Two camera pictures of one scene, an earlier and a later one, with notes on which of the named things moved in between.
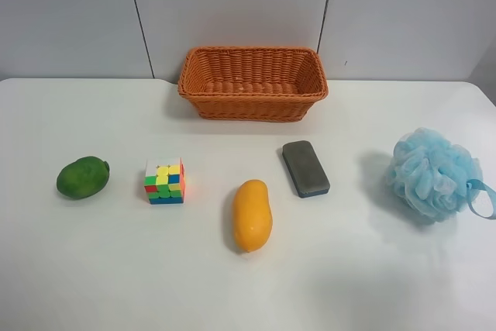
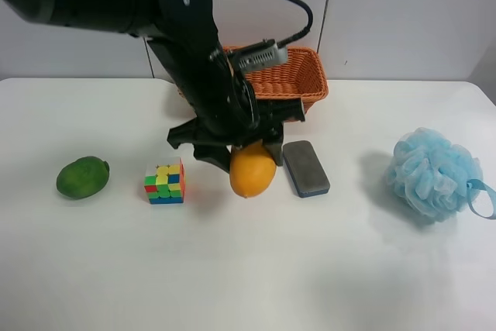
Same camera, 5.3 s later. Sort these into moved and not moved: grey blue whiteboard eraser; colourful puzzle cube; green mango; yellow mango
Moved: yellow mango
Not moved: green mango; grey blue whiteboard eraser; colourful puzzle cube
